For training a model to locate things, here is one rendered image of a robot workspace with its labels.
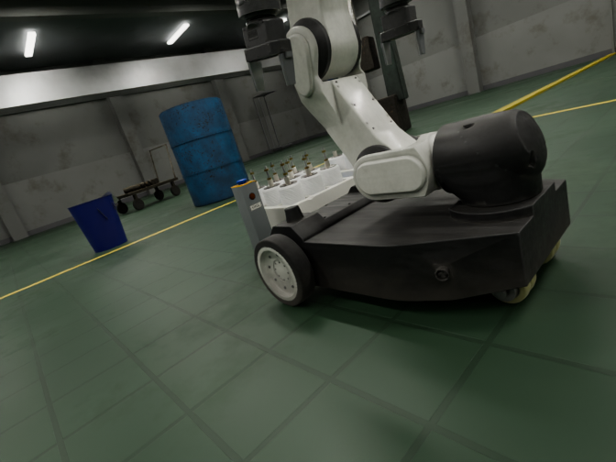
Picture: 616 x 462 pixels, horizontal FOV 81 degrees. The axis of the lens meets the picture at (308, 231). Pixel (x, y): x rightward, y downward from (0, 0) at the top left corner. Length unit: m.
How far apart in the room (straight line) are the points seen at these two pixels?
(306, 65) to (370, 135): 0.22
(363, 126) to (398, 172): 0.16
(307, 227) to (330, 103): 0.32
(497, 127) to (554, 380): 0.43
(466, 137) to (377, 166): 0.20
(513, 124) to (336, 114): 0.40
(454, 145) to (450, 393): 0.45
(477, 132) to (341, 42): 0.40
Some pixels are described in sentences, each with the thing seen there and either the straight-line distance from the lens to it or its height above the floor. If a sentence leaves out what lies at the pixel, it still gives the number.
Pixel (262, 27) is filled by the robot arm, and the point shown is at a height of 0.64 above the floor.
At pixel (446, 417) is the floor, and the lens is 0.61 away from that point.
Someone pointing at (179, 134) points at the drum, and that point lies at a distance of 3.91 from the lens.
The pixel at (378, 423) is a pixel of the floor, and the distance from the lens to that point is 0.62.
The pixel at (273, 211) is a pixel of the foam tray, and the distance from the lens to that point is 1.46.
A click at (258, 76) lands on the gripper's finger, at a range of 0.88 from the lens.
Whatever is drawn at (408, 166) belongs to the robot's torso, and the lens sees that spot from 0.80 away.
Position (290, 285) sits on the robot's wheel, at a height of 0.06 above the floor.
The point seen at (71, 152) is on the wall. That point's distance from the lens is 11.42.
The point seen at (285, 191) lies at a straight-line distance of 1.41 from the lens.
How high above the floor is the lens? 0.44
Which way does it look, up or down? 15 degrees down
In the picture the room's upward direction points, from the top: 18 degrees counter-clockwise
